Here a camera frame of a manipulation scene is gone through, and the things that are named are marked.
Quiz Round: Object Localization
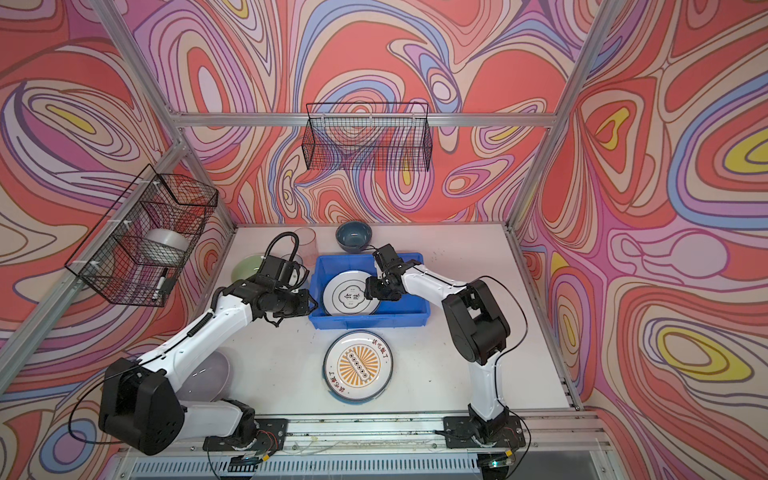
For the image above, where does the black wire basket left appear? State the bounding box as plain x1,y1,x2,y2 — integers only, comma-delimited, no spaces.
65,166,219,308

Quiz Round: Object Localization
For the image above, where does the pink plastic cup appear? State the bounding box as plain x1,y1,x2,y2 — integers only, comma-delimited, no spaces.
294,227,318,264

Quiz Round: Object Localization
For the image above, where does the orange sunburst pattern plate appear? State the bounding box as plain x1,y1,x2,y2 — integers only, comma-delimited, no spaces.
322,330,394,398

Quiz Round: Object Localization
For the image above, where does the blue ribbed plastic cup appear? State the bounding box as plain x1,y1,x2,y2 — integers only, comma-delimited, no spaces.
281,253,306,289

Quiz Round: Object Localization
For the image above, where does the black wire basket back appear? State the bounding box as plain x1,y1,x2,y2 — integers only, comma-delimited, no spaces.
301,101,433,172

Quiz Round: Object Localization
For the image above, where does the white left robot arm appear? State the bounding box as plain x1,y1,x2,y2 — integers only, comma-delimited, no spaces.
98,255,318,455

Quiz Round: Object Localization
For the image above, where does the blue plastic bin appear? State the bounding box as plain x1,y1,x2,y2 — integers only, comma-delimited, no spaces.
309,254,430,330

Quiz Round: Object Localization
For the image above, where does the black wire basket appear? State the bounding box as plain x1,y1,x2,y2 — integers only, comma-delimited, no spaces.
301,101,433,172
65,166,219,308

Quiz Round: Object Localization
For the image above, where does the light green ceramic bowl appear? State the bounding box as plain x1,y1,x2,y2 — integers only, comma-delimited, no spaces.
230,254,264,282

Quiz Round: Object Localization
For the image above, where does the green clover pattern plate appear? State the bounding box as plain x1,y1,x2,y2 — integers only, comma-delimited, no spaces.
323,270,380,316

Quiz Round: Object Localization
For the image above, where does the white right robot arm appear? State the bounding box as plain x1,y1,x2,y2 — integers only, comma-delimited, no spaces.
365,244,511,445

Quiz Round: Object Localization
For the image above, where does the dark blue ceramic bowl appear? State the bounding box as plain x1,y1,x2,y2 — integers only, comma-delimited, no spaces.
335,221,373,254

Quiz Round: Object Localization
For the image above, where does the white tape roll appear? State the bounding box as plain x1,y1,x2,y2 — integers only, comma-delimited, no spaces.
139,228,190,267

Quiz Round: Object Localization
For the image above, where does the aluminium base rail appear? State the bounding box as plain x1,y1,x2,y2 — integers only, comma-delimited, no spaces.
106,411,627,479

